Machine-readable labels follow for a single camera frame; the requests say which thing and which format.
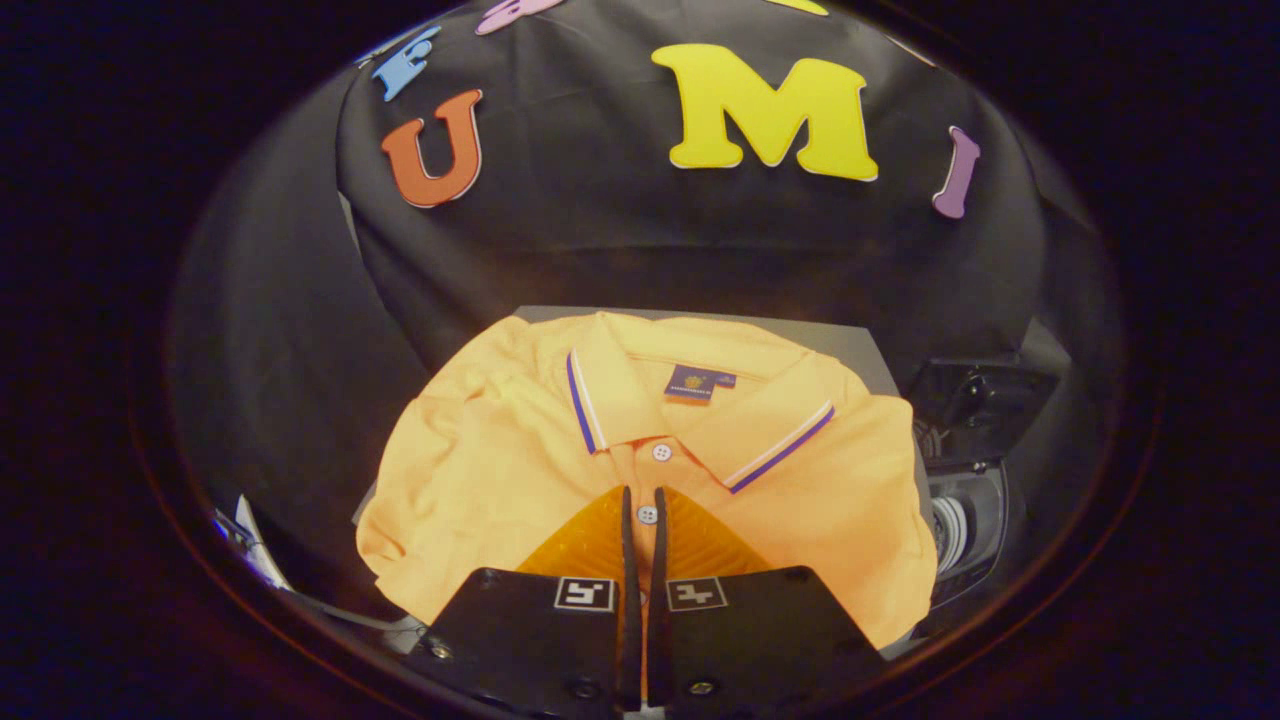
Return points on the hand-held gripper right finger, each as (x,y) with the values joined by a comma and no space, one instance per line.
(760,640)

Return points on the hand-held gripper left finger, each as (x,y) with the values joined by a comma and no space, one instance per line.
(530,640)

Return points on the orange polo shirt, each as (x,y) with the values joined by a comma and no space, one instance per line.
(480,470)

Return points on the white and blue object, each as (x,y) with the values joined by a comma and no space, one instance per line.
(250,545)

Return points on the grey cabinet with dark sides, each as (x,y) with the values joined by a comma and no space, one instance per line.
(850,345)

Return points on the black backdrop cloth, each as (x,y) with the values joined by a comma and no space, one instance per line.
(600,250)

